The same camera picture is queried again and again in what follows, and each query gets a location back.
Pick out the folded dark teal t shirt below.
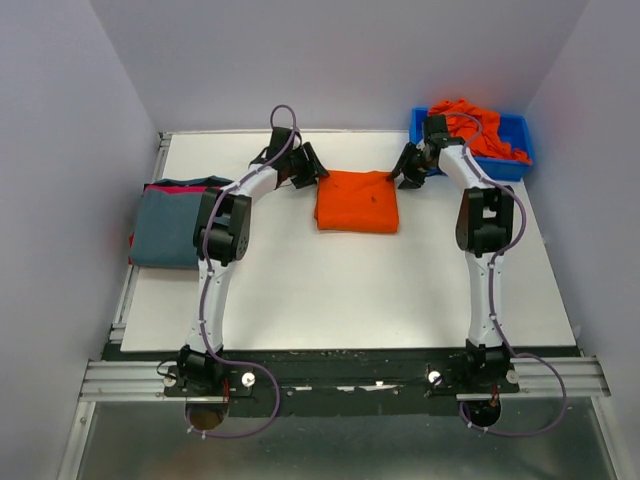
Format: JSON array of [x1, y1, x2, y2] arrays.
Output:
[[143, 176, 232, 191]]

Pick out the blue plastic bin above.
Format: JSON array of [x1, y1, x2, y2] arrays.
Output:
[[409, 107, 535, 182]]

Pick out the crumpled orange t shirt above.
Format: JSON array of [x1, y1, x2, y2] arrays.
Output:
[[428, 98, 532, 165]]

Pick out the folded grey-blue t shirt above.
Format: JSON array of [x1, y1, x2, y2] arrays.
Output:
[[130, 192, 202, 270]]

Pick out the black mounting base rail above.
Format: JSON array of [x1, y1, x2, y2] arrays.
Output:
[[83, 343, 581, 418]]

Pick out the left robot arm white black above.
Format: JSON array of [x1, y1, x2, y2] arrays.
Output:
[[186, 127, 329, 356]]

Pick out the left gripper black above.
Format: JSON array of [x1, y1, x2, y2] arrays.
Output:
[[285, 142, 329, 190]]

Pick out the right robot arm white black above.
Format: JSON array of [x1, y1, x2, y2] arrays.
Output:
[[388, 114, 522, 353]]

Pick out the orange t shirt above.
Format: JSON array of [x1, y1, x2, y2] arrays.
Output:
[[314, 170, 399, 234], [428, 98, 532, 165]]

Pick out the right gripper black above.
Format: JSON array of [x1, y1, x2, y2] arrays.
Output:
[[385, 142, 433, 191]]

